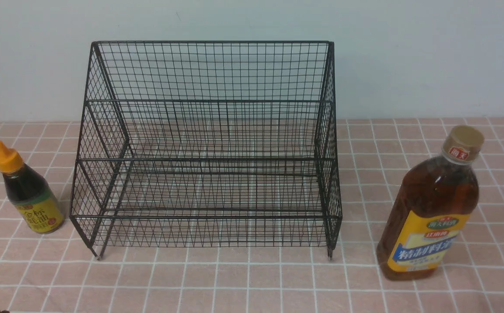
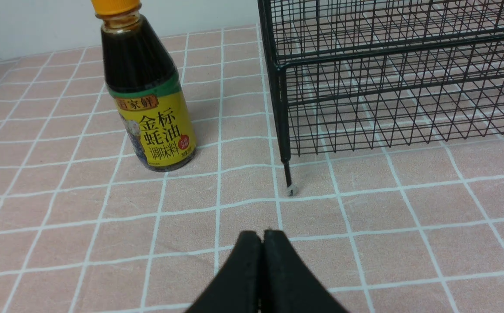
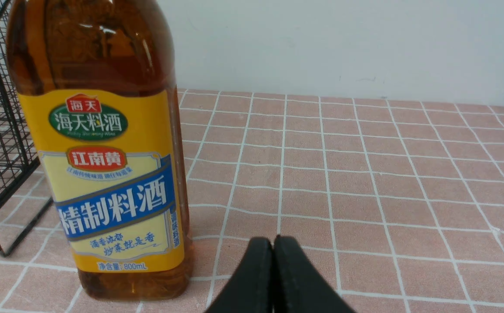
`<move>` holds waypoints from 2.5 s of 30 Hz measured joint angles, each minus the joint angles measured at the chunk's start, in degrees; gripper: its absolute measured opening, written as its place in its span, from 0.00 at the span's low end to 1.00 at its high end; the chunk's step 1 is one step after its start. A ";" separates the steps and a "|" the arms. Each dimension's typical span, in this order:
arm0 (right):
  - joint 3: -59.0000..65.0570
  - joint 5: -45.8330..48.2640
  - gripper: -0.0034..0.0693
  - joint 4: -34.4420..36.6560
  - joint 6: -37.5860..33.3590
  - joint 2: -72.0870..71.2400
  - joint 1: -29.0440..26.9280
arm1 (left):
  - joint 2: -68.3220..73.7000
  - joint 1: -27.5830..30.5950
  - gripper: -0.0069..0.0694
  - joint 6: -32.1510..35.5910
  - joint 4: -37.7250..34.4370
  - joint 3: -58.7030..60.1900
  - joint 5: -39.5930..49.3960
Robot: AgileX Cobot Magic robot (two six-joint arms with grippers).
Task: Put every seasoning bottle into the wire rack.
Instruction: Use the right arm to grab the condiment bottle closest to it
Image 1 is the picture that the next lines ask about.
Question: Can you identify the large amber cooking wine bottle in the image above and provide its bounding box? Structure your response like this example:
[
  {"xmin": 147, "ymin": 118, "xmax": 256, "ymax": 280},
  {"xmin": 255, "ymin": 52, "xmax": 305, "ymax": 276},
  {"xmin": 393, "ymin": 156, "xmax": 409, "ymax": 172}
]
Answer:
[{"xmin": 376, "ymin": 125, "xmax": 484, "ymax": 281}]

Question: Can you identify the small dark soy sauce bottle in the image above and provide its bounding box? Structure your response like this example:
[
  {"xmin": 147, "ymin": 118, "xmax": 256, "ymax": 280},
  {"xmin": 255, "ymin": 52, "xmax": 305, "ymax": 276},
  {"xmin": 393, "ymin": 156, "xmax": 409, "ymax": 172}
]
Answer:
[{"xmin": 0, "ymin": 140, "xmax": 65, "ymax": 234}]

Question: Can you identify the black wire mesh shelf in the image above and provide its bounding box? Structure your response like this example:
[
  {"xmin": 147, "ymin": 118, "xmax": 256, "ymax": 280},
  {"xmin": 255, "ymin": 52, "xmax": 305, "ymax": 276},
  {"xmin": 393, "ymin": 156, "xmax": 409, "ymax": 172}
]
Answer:
[{"xmin": 69, "ymin": 41, "xmax": 343, "ymax": 260}]

